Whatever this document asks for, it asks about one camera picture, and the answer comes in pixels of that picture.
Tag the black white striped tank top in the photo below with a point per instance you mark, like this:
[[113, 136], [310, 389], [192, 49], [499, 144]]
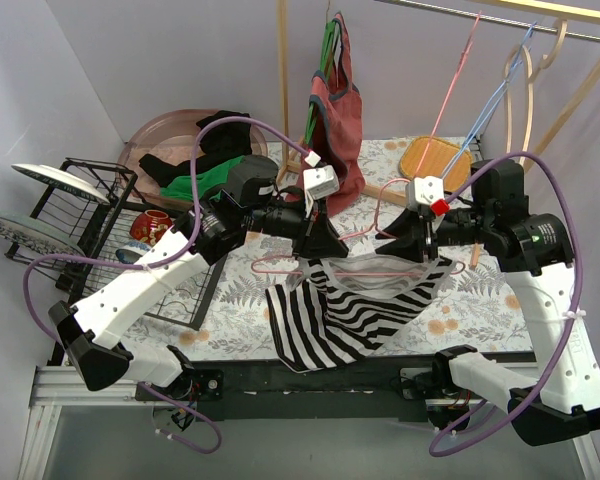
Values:
[[322, 321]]

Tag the floral tablecloth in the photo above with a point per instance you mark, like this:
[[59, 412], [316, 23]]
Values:
[[473, 307]]

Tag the green garment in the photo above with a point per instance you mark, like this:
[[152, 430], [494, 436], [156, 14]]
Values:
[[181, 187]]

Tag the orange woven bamboo tray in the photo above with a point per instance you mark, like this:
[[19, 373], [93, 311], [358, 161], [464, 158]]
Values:
[[429, 157]]

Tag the red floral bowl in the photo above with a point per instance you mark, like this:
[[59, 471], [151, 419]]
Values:
[[150, 226]]

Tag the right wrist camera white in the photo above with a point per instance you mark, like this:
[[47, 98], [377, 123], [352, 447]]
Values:
[[427, 192]]

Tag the pink wire hanger rear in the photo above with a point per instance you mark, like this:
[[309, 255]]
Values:
[[449, 93]]

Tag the pink wire hanger front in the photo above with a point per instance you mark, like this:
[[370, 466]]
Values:
[[298, 272]]

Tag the black wire dish rack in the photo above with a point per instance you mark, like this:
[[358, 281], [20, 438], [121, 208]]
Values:
[[98, 229]]

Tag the wooden hanger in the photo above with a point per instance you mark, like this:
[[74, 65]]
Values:
[[530, 71]]

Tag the pink translucent plastic basin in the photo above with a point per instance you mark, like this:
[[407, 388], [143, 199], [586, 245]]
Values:
[[151, 192]]

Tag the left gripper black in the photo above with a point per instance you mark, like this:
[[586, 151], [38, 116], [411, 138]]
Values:
[[308, 230]]

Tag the blue wire hanger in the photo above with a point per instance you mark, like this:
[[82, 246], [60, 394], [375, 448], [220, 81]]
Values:
[[495, 100]]

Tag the pink wire hanger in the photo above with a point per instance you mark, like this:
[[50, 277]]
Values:
[[449, 93], [298, 272]]

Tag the red tank top green trim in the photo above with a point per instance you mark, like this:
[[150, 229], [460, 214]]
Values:
[[336, 119]]

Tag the aluminium frame rail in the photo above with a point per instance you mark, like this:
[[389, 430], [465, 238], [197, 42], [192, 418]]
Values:
[[73, 433]]

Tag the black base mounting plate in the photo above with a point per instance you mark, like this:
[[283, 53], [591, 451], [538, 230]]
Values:
[[376, 387]]

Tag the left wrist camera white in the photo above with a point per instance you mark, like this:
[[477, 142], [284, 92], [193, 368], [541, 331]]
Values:
[[319, 181]]

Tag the blue patterned plate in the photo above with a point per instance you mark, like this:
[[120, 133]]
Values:
[[36, 235]]

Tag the blue white ceramic bowl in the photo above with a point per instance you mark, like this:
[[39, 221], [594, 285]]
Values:
[[131, 253]]

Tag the white plate dark rim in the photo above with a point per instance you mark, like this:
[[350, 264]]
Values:
[[61, 180]]

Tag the metal hanging rod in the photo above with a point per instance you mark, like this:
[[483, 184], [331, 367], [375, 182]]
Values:
[[489, 19]]

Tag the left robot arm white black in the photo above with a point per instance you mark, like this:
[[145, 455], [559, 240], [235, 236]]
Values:
[[92, 329]]

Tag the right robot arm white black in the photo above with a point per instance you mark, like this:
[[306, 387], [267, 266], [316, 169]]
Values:
[[540, 258]]

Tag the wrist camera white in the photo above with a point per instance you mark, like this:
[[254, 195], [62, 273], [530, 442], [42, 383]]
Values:
[[427, 192], [319, 181]]

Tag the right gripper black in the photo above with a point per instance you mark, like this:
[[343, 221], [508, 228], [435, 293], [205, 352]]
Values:
[[427, 238]]

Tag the green plastic hanger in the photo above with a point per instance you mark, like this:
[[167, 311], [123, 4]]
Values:
[[322, 65]]

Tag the black garment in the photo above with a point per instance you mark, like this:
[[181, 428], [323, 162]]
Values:
[[162, 149]]

